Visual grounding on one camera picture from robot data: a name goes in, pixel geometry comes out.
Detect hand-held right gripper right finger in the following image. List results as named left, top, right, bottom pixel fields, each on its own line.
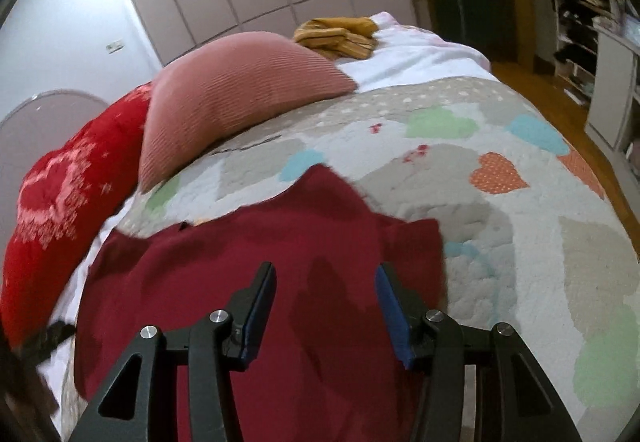
left=375, top=262, right=583, bottom=442

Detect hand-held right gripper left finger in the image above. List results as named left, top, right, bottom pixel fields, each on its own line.
left=67, top=262, right=277, bottom=442

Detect maroon sweater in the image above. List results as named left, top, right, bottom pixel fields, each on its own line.
left=74, top=163, right=448, bottom=442

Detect mustard yellow clothes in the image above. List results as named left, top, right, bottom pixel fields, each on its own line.
left=292, top=16, right=379, bottom=60

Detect heart patterned quilt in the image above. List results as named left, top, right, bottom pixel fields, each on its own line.
left=60, top=75, right=640, bottom=442

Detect red patterned pillow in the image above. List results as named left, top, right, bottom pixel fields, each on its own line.
left=0, top=82, right=153, bottom=348

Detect pink ribbed cushion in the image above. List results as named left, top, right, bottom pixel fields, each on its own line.
left=139, top=31, right=358, bottom=193

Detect grey rounded headboard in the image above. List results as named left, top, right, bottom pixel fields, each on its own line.
left=0, top=90, right=113, bottom=203

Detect white cabinet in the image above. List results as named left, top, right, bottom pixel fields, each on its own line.
left=585, top=17, right=640, bottom=153

